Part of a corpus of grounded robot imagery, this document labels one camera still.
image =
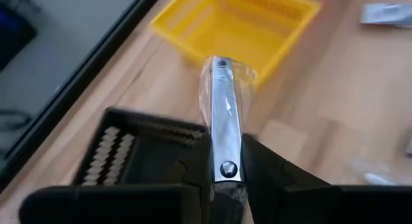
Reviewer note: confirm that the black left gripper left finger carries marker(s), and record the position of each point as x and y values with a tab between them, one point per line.
128	204

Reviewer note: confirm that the dark blue bulky object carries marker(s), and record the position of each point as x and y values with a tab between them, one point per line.
13	34

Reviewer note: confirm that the black plastic basket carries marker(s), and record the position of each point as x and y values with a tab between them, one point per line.
151	153

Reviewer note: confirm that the yellow plastic basket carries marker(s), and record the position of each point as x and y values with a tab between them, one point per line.
244	21

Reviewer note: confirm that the white red-blue toothpaste tube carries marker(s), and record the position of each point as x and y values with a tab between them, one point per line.
386	14

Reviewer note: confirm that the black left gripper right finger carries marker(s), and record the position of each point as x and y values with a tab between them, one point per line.
305	204

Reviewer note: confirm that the blue white toothbrush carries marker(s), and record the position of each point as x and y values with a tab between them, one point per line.
376	178

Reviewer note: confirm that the black aluminium table frame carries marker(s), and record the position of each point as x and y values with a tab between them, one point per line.
80	85

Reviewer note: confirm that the silver nail clipper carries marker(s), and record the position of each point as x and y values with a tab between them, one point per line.
225	121

